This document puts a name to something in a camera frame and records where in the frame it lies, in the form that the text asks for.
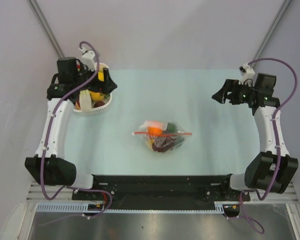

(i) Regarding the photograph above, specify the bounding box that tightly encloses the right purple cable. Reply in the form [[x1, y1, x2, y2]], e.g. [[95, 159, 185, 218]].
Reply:
[[239, 57, 298, 235]]

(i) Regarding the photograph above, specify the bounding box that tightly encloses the white cable duct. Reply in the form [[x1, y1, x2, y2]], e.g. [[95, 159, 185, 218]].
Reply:
[[36, 202, 225, 214]]

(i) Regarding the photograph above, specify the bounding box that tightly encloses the yellow lemon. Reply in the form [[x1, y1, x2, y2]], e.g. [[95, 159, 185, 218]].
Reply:
[[90, 91, 105, 102]]

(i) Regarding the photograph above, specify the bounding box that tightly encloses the green white leek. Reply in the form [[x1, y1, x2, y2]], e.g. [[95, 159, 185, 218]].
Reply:
[[79, 90, 92, 112]]

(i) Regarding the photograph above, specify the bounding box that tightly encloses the dark grape bunch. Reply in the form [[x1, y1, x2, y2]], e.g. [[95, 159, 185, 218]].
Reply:
[[151, 137, 175, 153]]

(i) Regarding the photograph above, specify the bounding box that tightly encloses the dark purple plum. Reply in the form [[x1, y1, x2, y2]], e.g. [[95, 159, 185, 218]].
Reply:
[[93, 101, 105, 108]]

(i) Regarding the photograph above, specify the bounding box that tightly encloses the clear orange zip bag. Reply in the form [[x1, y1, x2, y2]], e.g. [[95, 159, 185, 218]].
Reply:
[[132, 120, 193, 154]]

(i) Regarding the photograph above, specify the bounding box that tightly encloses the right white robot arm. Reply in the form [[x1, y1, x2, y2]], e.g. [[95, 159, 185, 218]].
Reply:
[[212, 73, 299, 201]]

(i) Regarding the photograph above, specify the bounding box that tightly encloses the white plastic basket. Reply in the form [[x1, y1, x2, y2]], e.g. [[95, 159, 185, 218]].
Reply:
[[73, 63, 113, 116]]

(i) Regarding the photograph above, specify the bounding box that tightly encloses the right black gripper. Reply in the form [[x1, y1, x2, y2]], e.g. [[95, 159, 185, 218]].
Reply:
[[212, 79, 258, 106]]

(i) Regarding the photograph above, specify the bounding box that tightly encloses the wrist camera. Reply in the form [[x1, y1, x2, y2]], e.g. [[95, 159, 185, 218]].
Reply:
[[79, 47, 100, 72], [239, 63, 255, 85]]

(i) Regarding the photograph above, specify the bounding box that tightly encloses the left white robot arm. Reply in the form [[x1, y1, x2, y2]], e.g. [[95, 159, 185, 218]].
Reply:
[[24, 51, 118, 200]]

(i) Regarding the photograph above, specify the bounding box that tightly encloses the left aluminium post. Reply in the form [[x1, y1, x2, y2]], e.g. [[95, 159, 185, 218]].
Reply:
[[27, 0, 65, 58]]

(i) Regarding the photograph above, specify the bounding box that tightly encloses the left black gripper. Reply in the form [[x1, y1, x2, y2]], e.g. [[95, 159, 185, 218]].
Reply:
[[73, 63, 117, 95]]

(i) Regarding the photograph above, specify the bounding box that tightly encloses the orange sliced papaya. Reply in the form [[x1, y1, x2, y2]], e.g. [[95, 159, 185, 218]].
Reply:
[[74, 100, 81, 111]]

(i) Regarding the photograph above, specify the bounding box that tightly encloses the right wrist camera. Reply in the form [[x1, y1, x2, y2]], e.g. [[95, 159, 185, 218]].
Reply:
[[239, 63, 255, 85]]

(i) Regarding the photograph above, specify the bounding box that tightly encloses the right aluminium post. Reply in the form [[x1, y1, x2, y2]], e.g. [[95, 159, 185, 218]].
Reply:
[[253, 0, 294, 60]]

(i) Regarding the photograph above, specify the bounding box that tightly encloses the aluminium post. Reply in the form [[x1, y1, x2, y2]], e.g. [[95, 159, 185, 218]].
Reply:
[[27, 0, 65, 58], [253, 0, 294, 60]]

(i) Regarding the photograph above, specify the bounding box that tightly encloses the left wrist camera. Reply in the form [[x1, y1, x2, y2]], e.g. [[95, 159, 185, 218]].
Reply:
[[79, 47, 100, 72]]

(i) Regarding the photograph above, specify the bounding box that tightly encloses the aluminium front rail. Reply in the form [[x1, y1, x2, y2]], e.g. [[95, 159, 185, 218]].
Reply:
[[26, 181, 300, 203]]

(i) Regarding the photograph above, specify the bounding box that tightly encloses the yellow banana bunch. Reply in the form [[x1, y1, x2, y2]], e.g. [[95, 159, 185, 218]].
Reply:
[[97, 71, 105, 82]]

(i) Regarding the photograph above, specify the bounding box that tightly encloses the orange fruit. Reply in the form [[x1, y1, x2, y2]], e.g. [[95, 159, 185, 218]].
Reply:
[[147, 126, 163, 137]]

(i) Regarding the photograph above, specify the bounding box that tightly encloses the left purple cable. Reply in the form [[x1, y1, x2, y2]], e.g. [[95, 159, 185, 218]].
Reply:
[[38, 41, 113, 226]]

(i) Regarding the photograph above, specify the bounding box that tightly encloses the purple cable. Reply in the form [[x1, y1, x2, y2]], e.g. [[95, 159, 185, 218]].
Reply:
[[239, 57, 298, 235], [38, 41, 113, 226]]

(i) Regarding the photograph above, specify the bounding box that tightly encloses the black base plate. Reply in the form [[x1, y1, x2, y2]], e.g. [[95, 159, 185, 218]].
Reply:
[[71, 175, 240, 210]]

